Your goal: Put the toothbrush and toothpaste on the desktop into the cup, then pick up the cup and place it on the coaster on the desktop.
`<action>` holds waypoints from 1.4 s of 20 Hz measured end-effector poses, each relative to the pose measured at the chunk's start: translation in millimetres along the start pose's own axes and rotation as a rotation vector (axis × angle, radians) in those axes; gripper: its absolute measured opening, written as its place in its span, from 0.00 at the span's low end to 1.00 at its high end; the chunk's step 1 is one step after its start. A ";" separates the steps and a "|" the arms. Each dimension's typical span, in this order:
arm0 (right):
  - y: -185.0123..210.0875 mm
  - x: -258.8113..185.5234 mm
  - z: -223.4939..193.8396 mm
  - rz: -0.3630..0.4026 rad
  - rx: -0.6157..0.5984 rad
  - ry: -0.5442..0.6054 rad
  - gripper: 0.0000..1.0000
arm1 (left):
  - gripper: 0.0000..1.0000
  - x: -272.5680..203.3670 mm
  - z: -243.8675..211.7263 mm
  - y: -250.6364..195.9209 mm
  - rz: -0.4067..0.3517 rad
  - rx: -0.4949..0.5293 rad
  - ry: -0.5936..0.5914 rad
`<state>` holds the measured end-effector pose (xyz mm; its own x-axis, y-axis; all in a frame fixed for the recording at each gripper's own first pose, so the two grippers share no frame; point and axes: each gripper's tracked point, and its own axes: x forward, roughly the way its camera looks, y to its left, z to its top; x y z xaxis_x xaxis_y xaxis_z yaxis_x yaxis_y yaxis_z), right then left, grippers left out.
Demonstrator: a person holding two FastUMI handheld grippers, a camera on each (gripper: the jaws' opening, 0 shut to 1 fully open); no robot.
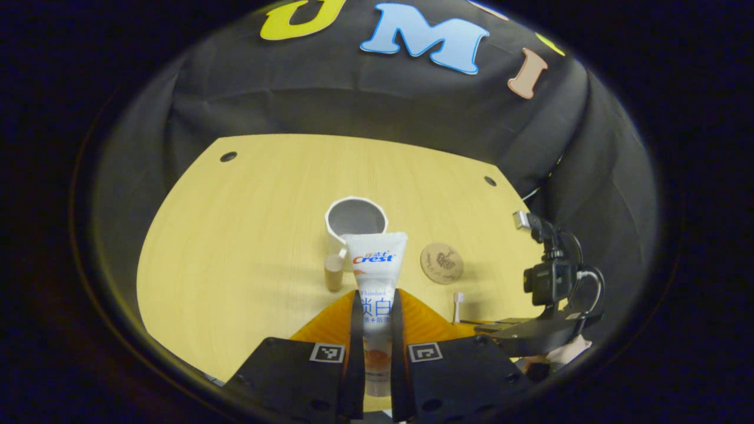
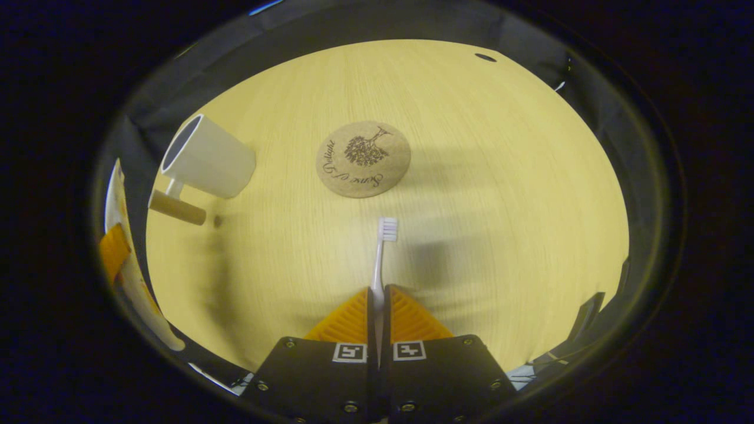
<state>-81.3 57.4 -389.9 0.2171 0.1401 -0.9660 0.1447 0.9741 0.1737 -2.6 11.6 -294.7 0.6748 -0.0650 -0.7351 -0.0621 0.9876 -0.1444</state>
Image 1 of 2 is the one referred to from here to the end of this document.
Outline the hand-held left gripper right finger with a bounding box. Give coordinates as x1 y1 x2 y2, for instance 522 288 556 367
389 287 533 423

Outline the white cup with wooden handle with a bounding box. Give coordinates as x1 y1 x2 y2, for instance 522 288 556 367
324 196 389 293

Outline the white cable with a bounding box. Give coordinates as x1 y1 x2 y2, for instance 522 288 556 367
521 154 563 202

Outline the white toothpaste tube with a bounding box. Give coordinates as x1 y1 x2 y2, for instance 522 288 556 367
342 231 408 398

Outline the round wooden coaster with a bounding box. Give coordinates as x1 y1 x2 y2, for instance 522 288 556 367
421 243 464 285

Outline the light wooden desktop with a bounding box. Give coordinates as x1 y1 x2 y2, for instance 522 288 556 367
137 134 543 413

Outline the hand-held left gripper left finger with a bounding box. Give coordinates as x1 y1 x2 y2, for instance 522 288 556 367
226 289 367 423

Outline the black backdrop cloth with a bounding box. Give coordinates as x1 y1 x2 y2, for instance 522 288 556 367
88 0 657 377

